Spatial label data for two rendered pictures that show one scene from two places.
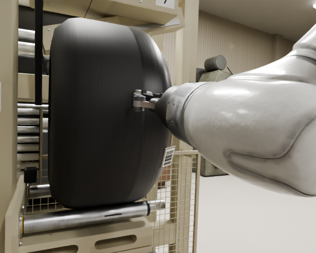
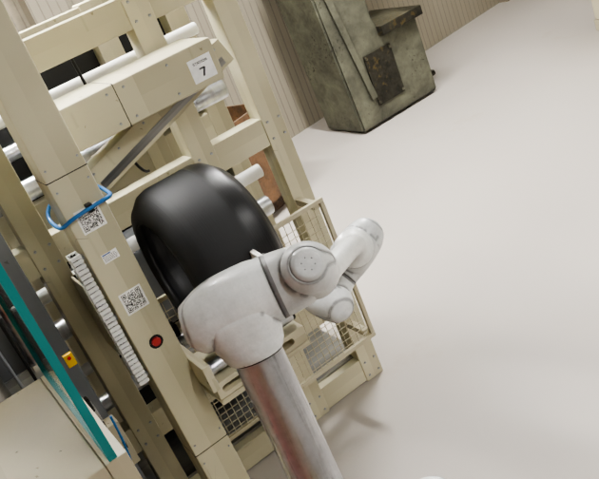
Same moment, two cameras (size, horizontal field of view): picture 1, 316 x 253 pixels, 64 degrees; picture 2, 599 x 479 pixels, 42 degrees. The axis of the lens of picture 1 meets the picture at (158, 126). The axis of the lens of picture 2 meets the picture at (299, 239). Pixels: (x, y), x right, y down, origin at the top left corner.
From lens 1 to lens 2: 185 cm
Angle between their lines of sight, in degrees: 21
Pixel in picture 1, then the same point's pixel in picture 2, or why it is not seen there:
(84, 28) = (186, 220)
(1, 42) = (125, 255)
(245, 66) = not seen: outside the picture
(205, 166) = (358, 112)
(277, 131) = (325, 312)
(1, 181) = (175, 349)
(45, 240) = (231, 373)
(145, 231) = (298, 332)
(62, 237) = not seen: hidden behind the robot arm
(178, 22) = (223, 61)
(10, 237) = (211, 380)
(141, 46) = (234, 208)
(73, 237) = not seen: hidden behind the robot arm
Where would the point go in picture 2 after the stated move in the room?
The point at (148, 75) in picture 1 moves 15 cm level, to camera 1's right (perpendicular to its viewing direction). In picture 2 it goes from (251, 232) to (298, 213)
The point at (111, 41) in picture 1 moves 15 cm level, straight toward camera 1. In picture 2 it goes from (212, 220) to (223, 235)
